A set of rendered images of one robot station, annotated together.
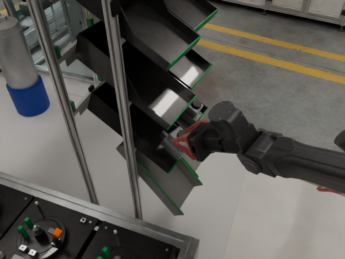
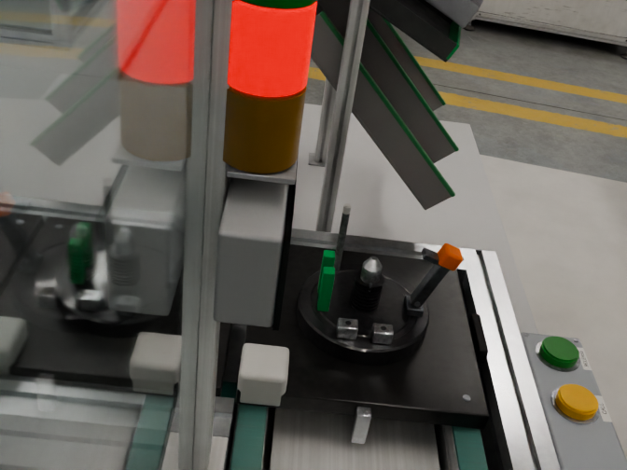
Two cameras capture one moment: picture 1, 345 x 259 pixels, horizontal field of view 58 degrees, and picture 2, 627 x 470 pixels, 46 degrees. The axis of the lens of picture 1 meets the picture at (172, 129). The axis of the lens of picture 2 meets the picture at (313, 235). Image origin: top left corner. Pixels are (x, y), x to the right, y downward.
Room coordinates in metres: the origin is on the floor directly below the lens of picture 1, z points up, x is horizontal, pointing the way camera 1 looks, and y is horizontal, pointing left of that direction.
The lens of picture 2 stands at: (-0.16, 0.45, 1.49)
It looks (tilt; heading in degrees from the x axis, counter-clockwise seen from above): 35 degrees down; 336
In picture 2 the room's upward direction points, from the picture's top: 9 degrees clockwise
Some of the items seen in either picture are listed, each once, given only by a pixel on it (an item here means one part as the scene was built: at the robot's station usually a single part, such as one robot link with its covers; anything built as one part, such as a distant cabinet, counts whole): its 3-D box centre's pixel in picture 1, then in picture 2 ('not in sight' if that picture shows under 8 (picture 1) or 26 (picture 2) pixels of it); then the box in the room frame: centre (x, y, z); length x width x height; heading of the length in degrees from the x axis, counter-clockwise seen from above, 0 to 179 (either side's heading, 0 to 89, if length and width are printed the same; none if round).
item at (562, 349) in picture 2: not in sight; (558, 354); (0.27, -0.05, 0.96); 0.04 x 0.04 x 0.02
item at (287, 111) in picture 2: not in sight; (260, 117); (0.22, 0.32, 1.28); 0.05 x 0.05 x 0.05
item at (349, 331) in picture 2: not in sight; (347, 328); (0.32, 0.18, 1.00); 0.02 x 0.01 x 0.02; 70
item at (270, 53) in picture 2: not in sight; (268, 38); (0.22, 0.32, 1.33); 0.05 x 0.05 x 0.05
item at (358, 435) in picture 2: not in sight; (360, 425); (0.24, 0.19, 0.95); 0.01 x 0.01 x 0.04; 70
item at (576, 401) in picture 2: not in sight; (575, 404); (0.20, -0.03, 0.96); 0.04 x 0.04 x 0.02
